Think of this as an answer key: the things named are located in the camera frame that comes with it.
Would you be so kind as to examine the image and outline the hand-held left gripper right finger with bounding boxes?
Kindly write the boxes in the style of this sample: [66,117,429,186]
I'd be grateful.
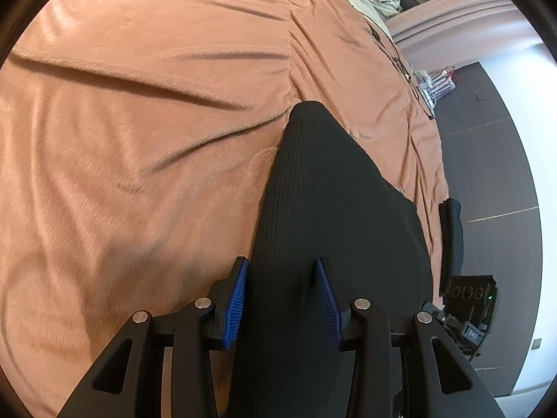
[314,258,501,418]

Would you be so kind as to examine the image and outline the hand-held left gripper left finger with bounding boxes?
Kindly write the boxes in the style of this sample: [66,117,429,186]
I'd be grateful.
[56,257,251,418]

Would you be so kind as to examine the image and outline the black pants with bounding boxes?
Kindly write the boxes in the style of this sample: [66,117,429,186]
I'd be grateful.
[226,101,436,418]

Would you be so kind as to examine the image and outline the striped paper bag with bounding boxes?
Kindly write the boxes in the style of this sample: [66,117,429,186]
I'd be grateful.
[429,65,457,96]

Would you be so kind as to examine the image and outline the orange blanket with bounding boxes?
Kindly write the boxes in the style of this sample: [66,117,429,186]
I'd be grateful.
[0,0,450,418]

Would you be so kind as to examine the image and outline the pink curtain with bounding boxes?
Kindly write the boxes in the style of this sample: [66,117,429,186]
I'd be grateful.
[385,0,544,53]

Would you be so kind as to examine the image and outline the black cable with frames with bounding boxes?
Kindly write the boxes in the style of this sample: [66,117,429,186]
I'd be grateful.
[363,17,436,120]

